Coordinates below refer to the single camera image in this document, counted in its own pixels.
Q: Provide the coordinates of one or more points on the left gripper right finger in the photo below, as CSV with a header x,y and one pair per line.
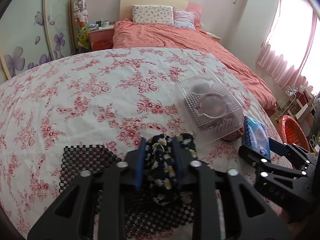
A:
x,y
182,157

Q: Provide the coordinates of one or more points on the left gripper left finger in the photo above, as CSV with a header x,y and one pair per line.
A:
x,y
135,160

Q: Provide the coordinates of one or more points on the black floral sock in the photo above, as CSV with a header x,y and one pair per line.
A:
x,y
160,168

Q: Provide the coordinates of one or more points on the black mesh mat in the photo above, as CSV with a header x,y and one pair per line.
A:
x,y
92,183

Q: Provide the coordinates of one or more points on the red plastic laundry basket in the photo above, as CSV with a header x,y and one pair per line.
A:
x,y
290,132

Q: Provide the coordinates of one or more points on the clear plastic food box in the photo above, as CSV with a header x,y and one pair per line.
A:
x,y
208,108

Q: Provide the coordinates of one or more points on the blue wet wipes pack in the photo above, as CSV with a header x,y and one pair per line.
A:
x,y
256,137

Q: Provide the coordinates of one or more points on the red knit cloth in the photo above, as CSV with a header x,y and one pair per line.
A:
x,y
234,135

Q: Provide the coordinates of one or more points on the pink curtain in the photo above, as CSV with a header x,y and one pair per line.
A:
x,y
290,53

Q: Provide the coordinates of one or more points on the salmon pink bed duvet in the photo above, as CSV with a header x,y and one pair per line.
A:
x,y
130,35

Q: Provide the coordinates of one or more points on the right bedside table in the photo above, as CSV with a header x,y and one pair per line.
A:
x,y
212,35

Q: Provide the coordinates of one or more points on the pink bedside table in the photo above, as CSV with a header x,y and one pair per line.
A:
x,y
102,38

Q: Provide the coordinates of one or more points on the pink striped pillow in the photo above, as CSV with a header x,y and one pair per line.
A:
x,y
184,19

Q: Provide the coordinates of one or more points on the floral white pillow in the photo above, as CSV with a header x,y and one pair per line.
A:
x,y
153,14

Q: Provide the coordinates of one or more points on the stuffed toy column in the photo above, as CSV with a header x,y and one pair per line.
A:
x,y
80,26

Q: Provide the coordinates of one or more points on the beige pink headboard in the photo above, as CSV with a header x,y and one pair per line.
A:
x,y
125,8

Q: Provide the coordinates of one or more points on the glass sliding wardrobe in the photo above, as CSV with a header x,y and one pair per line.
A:
x,y
34,32

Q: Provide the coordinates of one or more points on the white wire shelf rack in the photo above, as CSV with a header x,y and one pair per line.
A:
x,y
295,102

